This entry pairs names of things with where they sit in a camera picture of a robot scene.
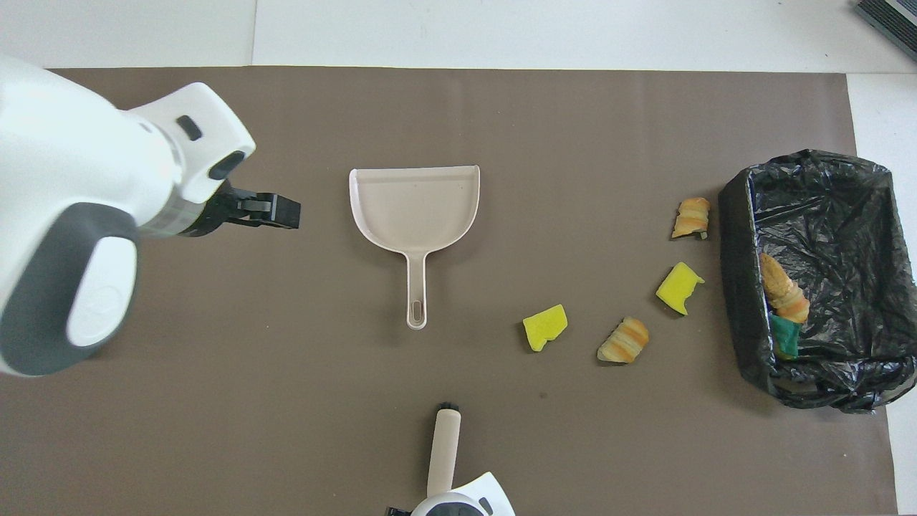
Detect striped orange croissant piece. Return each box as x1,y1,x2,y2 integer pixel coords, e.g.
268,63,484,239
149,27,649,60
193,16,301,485
671,197,712,240
597,317,650,365

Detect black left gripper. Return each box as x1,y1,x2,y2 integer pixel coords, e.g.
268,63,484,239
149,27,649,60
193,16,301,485
183,179,302,238

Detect brown bread roll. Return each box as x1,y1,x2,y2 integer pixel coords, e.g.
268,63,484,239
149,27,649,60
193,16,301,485
759,252,789,295

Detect pale yellow bread piece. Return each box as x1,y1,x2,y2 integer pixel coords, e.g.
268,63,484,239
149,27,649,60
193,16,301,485
770,283,811,325

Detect brown table mat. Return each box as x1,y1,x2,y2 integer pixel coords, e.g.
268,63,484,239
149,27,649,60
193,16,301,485
43,67,898,516

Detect black bag-lined bin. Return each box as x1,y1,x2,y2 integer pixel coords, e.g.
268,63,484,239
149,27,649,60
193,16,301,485
719,149,917,414

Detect beige handled brush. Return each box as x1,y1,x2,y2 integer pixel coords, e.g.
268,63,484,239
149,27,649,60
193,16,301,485
427,402,461,499

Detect yellow and green sponge piece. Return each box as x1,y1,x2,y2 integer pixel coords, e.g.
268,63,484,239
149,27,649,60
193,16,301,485
770,314,803,360

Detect grey ribbed device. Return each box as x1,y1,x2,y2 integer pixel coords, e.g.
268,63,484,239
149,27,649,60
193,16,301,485
855,0,917,62

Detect beige plastic dustpan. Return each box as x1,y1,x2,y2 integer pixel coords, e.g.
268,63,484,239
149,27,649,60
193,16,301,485
349,165,481,331

